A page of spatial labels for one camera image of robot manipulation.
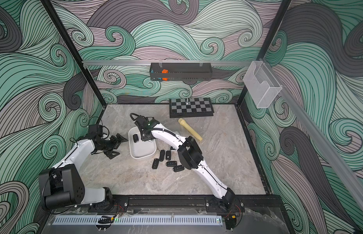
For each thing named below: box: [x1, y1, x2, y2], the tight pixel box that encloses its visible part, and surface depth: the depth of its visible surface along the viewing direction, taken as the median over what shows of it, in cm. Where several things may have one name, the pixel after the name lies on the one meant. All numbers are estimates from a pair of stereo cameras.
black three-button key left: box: [151, 157, 160, 170], surface depth 89 cm
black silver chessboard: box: [168, 97, 215, 119], surface depth 116 cm
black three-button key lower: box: [172, 164, 185, 173], surface depth 87 cm
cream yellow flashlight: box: [178, 117, 203, 141], surface depth 106 cm
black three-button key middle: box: [165, 160, 178, 167], surface depth 88 cm
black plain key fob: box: [159, 149, 166, 162], surface depth 92 cm
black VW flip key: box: [165, 150, 172, 161], surface depth 92 cm
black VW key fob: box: [132, 134, 140, 143], surface depth 100 cm
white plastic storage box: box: [128, 126, 157, 159], surface depth 94 cm
